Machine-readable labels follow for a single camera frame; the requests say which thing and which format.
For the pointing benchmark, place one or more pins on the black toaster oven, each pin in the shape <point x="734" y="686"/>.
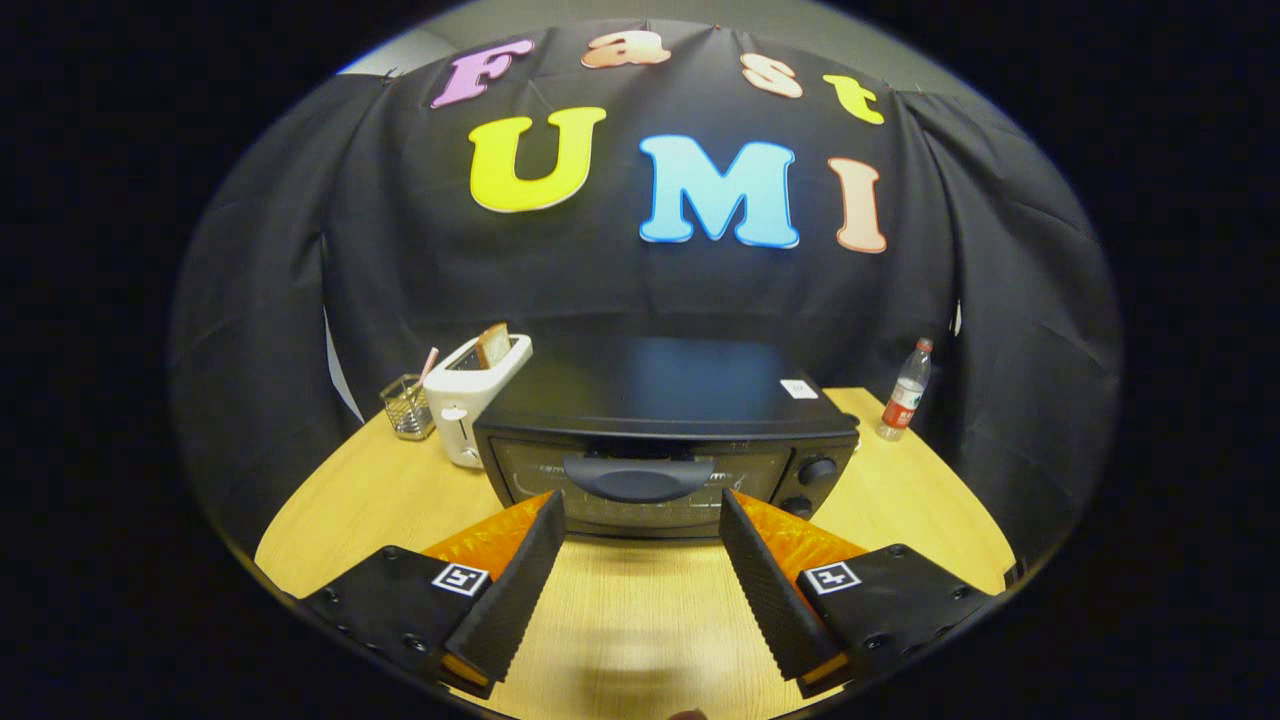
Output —
<point x="650" y="390"/>

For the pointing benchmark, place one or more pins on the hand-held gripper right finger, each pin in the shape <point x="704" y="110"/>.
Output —
<point x="765" y="600"/>

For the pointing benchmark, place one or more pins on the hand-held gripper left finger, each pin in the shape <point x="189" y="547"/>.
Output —
<point x="515" y="600"/>

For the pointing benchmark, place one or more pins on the clear plastic water bottle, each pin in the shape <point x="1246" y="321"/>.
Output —
<point x="905" y="395"/>

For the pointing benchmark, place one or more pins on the white pop-up toaster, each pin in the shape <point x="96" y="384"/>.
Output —
<point x="470" y="400"/>

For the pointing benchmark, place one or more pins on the toasted bread slice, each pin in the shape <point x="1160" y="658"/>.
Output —
<point x="493" y="345"/>

